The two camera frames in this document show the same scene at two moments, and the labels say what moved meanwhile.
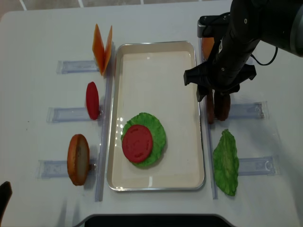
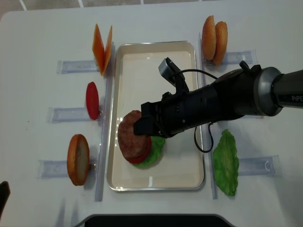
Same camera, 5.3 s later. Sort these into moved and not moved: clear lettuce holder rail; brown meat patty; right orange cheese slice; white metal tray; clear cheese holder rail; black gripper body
Moved: brown meat patty; black gripper body
Not moved: clear lettuce holder rail; right orange cheese slice; white metal tray; clear cheese holder rail
